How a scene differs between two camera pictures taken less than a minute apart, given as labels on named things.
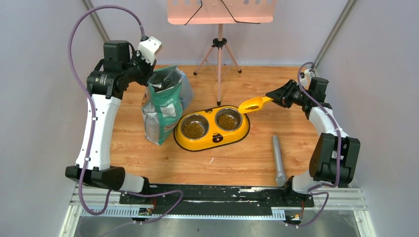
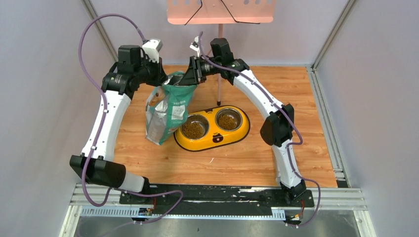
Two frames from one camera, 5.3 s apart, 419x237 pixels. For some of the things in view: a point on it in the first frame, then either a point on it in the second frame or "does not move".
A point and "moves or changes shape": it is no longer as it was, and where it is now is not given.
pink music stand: x=220 y=12 does not move
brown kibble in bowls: x=195 y=131 does not move
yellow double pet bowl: x=210 y=127 does not move
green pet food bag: x=162 y=105 moves or changes shape
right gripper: x=281 y=96 → x=196 y=67
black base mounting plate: x=219 y=196 does not move
